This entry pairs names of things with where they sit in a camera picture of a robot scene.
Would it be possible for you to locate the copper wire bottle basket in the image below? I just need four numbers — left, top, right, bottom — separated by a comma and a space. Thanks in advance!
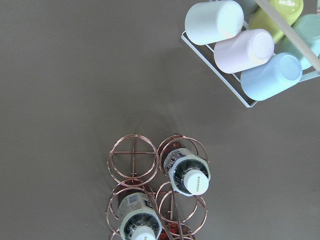
105, 134, 209, 240

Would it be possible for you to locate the tea bottle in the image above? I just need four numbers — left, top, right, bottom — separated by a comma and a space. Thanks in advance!
159, 141, 211, 197
118, 191, 162, 240

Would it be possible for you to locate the white cup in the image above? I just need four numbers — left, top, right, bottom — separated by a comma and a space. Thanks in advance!
184, 0, 244, 46

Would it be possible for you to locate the pink cup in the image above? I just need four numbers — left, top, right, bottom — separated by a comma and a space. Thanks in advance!
213, 29, 275, 74

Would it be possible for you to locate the blue cup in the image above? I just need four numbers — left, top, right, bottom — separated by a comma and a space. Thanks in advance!
240, 52, 303, 101

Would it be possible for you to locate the grey cup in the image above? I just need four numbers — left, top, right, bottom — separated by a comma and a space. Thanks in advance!
235, 0, 259, 16

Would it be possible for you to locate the yellow cup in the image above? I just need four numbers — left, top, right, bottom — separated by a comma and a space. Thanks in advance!
248, 0, 304, 44

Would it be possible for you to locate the green cup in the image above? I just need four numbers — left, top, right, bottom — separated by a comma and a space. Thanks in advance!
277, 14, 320, 70

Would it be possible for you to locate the white wire cup rack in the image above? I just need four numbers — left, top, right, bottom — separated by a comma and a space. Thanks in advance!
181, 0, 320, 108

